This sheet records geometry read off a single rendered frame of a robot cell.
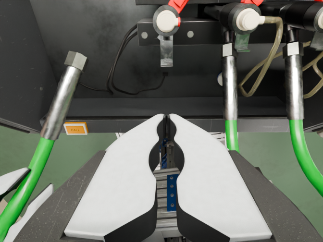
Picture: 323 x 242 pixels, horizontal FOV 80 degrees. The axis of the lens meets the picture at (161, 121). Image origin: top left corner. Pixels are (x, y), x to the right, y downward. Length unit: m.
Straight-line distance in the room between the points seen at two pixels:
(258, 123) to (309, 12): 0.29
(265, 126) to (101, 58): 0.44
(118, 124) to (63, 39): 0.25
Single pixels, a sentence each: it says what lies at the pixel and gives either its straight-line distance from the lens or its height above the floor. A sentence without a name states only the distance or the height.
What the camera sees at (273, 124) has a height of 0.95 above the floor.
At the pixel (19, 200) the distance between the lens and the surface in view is 0.24.
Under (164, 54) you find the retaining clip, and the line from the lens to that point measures 0.23.
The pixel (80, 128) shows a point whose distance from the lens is 0.50.
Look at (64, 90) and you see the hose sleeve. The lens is 0.23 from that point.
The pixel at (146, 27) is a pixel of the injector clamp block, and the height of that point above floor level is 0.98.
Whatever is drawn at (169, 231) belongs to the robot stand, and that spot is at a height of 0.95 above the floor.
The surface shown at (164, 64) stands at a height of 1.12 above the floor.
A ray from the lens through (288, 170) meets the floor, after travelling 2.24.
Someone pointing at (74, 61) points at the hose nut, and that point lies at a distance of 0.23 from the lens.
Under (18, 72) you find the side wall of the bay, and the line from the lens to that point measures 0.51.
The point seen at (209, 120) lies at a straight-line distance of 0.47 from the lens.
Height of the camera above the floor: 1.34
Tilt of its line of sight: 58 degrees down
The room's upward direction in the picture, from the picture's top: 177 degrees counter-clockwise
